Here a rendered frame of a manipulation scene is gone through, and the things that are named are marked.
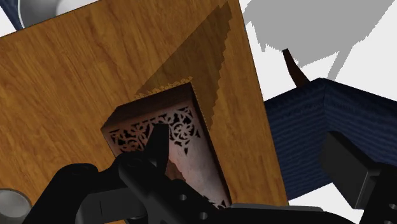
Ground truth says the wooden table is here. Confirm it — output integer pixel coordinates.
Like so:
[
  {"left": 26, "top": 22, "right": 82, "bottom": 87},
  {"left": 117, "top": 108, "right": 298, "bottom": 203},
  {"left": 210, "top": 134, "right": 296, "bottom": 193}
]
[{"left": 0, "top": 0, "right": 290, "bottom": 224}]

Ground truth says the dark blue sofa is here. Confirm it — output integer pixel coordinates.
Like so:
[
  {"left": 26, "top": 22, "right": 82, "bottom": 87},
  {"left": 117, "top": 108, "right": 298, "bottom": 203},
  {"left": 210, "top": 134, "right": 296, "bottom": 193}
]
[{"left": 263, "top": 48, "right": 397, "bottom": 201}]

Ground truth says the patterned brown robot stand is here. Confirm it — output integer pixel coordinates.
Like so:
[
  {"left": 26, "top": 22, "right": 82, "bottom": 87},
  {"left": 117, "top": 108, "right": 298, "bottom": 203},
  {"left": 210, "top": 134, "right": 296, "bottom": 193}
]
[{"left": 101, "top": 81, "right": 232, "bottom": 209}]

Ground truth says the white round blue-edged object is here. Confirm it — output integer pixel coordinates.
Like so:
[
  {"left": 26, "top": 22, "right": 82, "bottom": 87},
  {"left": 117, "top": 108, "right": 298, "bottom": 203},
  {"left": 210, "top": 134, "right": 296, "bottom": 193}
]
[{"left": 0, "top": 0, "right": 102, "bottom": 31}]

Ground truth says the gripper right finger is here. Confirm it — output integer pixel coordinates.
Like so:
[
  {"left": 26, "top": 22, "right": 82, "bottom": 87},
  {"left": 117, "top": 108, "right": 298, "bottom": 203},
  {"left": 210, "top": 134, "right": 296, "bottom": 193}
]
[{"left": 319, "top": 130, "right": 397, "bottom": 224}]

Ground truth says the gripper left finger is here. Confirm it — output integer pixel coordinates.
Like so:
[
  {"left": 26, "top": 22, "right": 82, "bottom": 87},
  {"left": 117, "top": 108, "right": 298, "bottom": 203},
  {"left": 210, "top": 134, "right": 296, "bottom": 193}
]
[{"left": 23, "top": 123, "right": 232, "bottom": 224}]

